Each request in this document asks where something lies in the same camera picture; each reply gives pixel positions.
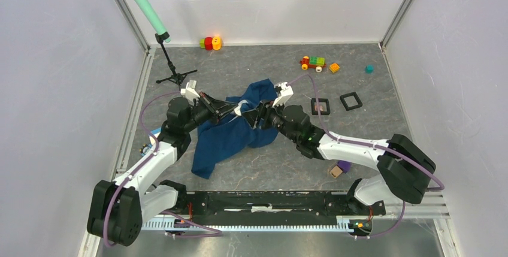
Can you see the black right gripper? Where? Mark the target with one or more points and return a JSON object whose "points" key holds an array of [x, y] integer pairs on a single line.
{"points": [[264, 111]]}

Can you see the red green orange toy blocks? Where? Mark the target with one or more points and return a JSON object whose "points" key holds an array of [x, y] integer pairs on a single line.
{"points": [[211, 43]]}

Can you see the black square frame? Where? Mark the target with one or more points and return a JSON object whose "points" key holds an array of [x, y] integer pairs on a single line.
{"points": [[320, 101], [351, 101]]}

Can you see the orange toy brick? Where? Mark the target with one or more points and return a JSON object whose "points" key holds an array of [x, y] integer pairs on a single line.
{"points": [[334, 67]]}

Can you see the black tripod microphone stand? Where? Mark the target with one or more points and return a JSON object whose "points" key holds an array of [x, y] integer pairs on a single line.
{"points": [[176, 77]]}

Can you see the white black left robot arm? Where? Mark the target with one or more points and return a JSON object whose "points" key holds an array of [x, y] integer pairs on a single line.
{"points": [[119, 208]]}

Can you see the purple cube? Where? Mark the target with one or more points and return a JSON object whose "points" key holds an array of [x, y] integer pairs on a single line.
{"points": [[344, 166]]}

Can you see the blue white block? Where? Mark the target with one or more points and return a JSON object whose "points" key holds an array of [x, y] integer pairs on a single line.
{"points": [[156, 132]]}

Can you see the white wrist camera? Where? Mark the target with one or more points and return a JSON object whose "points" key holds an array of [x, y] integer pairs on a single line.
{"points": [[191, 90], [284, 93]]}

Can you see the blue patterned toy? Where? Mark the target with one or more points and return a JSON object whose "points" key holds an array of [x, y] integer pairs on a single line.
{"points": [[146, 149]]}

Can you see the blue Mickey Mouse t-shirt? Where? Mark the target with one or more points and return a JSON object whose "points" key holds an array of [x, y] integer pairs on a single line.
{"points": [[233, 133]]}

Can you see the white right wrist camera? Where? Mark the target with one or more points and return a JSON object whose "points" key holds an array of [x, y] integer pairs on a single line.
{"points": [[284, 93]]}

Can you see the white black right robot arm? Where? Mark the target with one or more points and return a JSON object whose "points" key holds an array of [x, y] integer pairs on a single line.
{"points": [[404, 171]]}

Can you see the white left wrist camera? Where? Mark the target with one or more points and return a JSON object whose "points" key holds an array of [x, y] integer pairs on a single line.
{"points": [[191, 90]]}

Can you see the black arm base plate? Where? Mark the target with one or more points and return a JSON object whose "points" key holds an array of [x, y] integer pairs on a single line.
{"points": [[270, 208]]}

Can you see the tan wooden cube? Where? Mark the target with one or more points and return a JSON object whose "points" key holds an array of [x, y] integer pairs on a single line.
{"points": [[335, 171]]}

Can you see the teal small cube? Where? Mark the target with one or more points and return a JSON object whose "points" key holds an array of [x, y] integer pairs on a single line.
{"points": [[369, 69]]}

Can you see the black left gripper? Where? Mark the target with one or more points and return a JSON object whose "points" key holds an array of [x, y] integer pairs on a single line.
{"points": [[215, 108]]}

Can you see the colourful toy block train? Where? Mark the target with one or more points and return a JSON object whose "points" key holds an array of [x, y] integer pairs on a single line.
{"points": [[313, 62]]}

